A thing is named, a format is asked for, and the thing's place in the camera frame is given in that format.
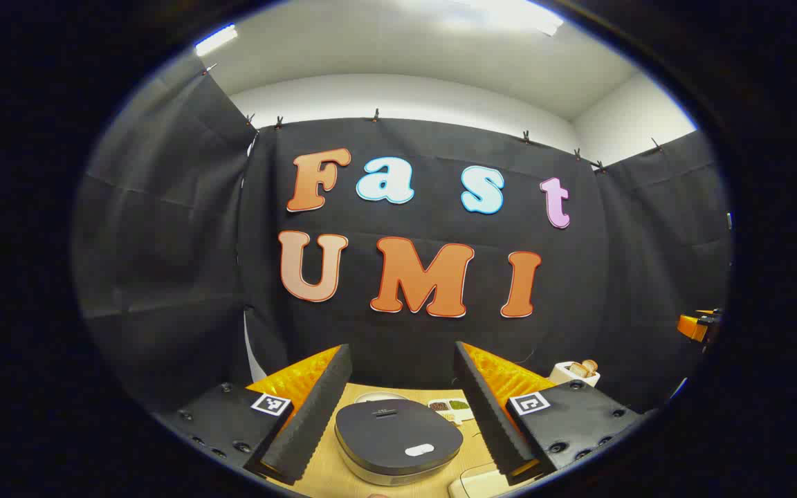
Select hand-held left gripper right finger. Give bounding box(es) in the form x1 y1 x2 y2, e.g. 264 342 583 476
454 341 648 485

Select black silver rice cooker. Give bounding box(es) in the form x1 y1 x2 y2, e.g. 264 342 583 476
334 399 464 486

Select white divided bean dish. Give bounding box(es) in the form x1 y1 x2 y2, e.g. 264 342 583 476
428 398 474 424

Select white toaster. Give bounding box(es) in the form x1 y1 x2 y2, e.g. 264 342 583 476
549 360 601 388

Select ceiling light panel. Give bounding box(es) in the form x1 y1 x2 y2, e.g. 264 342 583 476
194 24 238 57

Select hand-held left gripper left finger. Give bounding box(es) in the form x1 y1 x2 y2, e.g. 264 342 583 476
153 344 353 485

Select row of black backdrop clips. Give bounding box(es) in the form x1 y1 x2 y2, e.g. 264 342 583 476
201 62 666 174

